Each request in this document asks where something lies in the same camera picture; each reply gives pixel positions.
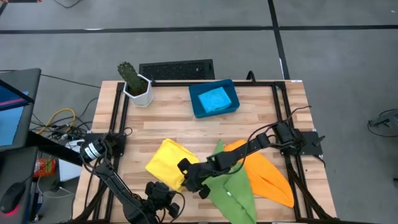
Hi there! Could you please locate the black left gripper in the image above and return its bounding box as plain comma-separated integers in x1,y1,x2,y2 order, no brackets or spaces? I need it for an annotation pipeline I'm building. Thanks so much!
145,182,180,218

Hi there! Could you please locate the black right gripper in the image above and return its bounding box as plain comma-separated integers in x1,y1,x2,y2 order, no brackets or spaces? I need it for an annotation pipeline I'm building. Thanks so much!
177,157,218,200

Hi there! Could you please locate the yellow microfiber towel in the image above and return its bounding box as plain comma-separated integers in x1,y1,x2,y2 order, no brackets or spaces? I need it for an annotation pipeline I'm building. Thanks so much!
144,138,200,193

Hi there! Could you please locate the blue microfiber towel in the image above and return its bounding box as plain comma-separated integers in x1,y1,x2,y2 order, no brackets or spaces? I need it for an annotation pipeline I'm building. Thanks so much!
198,86,233,113

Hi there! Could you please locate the green microfiber towel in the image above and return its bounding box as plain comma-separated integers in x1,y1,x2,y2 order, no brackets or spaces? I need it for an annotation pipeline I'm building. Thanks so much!
201,139,257,224

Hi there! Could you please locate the orange microfiber towel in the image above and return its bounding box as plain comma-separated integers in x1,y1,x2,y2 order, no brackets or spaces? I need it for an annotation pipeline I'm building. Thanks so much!
223,139,295,208

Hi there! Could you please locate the teal plastic bin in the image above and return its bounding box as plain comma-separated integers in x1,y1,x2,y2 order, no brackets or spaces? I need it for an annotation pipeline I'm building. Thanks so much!
188,78,241,119

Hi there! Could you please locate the white hexagonal plant pot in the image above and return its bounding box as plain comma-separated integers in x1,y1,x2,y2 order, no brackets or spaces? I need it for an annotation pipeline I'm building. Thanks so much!
123,73,154,108

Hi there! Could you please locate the white box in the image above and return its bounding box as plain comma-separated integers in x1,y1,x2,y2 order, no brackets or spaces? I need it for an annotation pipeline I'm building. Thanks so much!
58,158,82,182

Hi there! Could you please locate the white power strip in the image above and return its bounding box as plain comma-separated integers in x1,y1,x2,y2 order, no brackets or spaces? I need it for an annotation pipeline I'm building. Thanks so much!
63,139,85,154

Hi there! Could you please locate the black perforated floor grille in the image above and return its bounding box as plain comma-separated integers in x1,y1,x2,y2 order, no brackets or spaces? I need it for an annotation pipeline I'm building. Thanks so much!
139,58,215,80

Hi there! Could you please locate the green cactus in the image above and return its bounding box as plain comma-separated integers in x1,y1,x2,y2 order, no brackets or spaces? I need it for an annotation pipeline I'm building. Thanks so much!
117,61,147,94

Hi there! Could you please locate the orange snack bag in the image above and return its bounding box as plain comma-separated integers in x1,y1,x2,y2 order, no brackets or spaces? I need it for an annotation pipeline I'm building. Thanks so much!
33,157,57,178

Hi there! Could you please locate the grey desk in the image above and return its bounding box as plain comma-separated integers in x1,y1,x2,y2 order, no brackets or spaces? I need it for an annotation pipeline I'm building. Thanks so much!
0,146,40,224

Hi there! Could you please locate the black computer mouse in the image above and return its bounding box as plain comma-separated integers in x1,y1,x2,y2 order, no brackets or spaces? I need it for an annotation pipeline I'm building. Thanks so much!
0,182,26,215

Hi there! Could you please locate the monitor with blue screen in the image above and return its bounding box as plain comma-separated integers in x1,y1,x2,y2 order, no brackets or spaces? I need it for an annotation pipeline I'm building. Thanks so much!
0,68,42,153

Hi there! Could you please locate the black floor stand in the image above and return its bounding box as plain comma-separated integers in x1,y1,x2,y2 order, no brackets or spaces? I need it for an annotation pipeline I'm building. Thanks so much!
368,108,398,138

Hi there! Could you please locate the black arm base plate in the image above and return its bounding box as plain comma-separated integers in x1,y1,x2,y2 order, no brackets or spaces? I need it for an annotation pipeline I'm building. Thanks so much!
83,133,127,157
278,130,323,156

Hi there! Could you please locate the black aluminium table frame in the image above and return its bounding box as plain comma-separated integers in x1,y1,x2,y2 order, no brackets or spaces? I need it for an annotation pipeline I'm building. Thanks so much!
73,79,338,224

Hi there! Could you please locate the yellow cable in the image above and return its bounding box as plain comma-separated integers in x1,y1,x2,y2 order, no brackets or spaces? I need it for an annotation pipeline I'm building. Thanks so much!
37,108,76,134

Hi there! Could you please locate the black floor cable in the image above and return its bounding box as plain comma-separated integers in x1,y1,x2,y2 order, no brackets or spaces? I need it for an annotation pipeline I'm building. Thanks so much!
40,73,102,89

